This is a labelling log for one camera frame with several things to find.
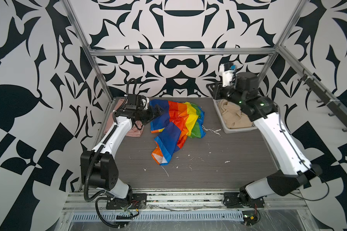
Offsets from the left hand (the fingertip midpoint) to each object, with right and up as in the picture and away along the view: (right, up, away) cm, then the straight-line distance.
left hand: (160, 111), depth 82 cm
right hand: (+23, +12, -16) cm, 30 cm away
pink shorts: (-10, -8, -14) cm, 19 cm away
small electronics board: (+45, -52, -11) cm, 69 cm away
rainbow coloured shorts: (+14, -5, +10) cm, 18 cm away
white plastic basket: (+45, -12, +12) cm, 48 cm away
